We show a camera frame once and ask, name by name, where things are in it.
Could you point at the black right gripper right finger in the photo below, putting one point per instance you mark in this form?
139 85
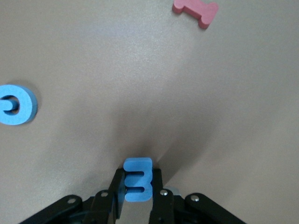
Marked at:
163 207

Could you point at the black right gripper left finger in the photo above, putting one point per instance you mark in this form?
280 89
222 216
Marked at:
102 207

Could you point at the blue foam letter G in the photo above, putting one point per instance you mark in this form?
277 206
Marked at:
23 102

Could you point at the brown table cover sheet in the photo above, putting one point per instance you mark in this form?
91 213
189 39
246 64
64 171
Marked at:
116 58

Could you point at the red foam letter I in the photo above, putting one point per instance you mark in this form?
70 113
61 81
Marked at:
201 10

